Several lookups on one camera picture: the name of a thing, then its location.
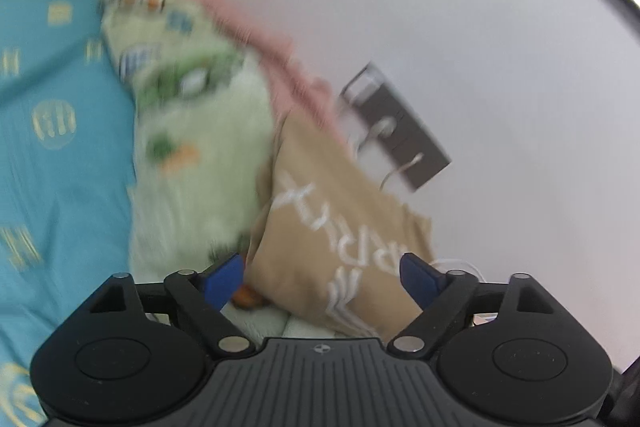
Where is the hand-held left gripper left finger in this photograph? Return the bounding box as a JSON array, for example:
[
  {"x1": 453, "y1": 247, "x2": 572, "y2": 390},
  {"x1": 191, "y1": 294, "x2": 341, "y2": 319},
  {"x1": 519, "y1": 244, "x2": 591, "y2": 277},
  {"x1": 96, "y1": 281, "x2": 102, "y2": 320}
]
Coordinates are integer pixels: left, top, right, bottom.
[{"x1": 89, "y1": 252, "x2": 257, "y2": 358}]

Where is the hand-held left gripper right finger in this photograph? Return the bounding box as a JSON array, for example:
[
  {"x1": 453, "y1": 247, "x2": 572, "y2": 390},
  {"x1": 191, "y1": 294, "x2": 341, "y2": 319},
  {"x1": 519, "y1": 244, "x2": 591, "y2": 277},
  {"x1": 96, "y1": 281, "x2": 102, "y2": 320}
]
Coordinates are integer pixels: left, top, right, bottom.
[{"x1": 386, "y1": 252, "x2": 555, "y2": 359}]

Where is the tan printed t-shirt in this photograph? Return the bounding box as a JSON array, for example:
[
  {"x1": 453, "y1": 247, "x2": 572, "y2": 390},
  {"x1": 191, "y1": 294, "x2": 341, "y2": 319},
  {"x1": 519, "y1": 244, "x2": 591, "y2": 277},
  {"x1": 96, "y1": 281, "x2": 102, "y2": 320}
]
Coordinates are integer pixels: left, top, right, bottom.
[{"x1": 243, "y1": 112, "x2": 435, "y2": 340}]

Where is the green cartoon blanket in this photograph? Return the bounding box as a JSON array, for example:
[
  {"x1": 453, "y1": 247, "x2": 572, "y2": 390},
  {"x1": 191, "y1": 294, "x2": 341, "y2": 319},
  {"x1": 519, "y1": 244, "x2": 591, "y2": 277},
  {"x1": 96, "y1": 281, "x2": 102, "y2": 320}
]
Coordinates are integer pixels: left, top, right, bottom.
[{"x1": 97, "y1": 0, "x2": 296, "y2": 338}]

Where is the teal printed bedsheet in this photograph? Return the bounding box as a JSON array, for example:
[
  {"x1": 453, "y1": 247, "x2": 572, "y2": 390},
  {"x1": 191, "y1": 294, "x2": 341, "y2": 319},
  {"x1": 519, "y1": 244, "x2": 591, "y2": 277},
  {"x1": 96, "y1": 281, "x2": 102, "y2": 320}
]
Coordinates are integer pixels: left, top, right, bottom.
[{"x1": 0, "y1": 0, "x2": 138, "y2": 427}]

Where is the white plug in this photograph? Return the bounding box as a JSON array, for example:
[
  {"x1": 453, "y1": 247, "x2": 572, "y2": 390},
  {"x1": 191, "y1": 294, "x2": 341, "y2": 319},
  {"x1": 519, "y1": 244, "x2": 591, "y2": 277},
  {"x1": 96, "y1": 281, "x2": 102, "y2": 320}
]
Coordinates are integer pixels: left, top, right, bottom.
[{"x1": 350, "y1": 74, "x2": 383, "y2": 100}]

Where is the pink fluffy blanket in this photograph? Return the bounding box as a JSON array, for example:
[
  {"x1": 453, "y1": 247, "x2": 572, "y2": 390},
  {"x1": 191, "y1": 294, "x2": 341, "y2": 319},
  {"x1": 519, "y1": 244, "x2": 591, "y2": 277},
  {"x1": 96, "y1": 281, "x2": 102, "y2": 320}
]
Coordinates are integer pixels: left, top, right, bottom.
[{"x1": 87, "y1": 0, "x2": 351, "y2": 148}]

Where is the white cable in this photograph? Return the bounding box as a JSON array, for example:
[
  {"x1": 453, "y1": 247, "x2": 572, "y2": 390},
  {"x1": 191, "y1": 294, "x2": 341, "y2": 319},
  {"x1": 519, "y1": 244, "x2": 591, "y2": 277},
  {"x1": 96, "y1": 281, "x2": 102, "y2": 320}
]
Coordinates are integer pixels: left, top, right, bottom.
[
  {"x1": 427, "y1": 259, "x2": 483, "y2": 280},
  {"x1": 380, "y1": 152, "x2": 426, "y2": 190},
  {"x1": 355, "y1": 117, "x2": 396, "y2": 158}
]

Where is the grey wall socket panel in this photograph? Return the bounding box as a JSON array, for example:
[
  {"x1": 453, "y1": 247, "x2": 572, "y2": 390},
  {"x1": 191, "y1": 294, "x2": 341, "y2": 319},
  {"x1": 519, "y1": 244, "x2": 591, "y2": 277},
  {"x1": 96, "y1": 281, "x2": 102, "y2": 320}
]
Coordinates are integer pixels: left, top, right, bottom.
[{"x1": 340, "y1": 62, "x2": 453, "y2": 192}]

